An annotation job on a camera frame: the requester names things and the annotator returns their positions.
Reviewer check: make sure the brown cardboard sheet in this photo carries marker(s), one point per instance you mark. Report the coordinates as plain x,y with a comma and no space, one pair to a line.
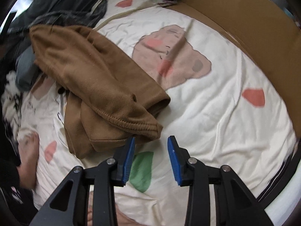
265,33

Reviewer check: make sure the brown graphic t-shirt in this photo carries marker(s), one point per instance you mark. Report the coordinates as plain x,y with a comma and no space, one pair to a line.
110,97

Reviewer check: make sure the person bare foot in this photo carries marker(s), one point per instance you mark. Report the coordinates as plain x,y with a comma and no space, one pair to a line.
29,155

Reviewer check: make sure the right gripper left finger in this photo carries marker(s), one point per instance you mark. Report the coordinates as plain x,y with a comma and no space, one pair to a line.
68,204

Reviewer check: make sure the grey camouflage jacket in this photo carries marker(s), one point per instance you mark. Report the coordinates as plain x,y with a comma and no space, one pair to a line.
70,18

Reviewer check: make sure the cream bear print bedsheet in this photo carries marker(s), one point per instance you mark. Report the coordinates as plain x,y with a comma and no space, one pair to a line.
222,109

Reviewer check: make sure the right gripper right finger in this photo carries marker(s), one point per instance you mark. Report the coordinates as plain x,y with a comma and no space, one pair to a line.
234,202

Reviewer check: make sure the white spotted plush fabric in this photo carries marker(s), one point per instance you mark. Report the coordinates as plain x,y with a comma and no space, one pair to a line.
11,103

